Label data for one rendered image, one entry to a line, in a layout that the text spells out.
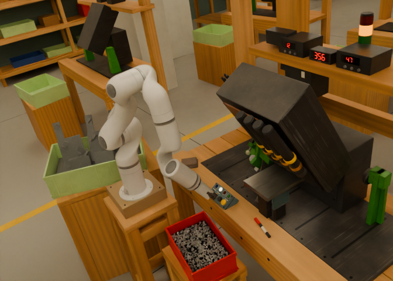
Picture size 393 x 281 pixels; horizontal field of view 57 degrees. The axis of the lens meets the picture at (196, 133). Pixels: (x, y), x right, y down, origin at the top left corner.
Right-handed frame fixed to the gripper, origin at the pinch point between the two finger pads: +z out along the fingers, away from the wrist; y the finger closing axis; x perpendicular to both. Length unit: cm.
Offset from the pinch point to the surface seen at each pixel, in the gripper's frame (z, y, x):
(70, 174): -24, -82, -46
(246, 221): 13.3, 14.7, 0.1
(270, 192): -2.8, 27.5, 17.1
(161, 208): 2.5, -26.0, -24.0
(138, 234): 0.6, -25.8, -42.0
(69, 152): -22, -106, -40
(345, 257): 23, 56, 14
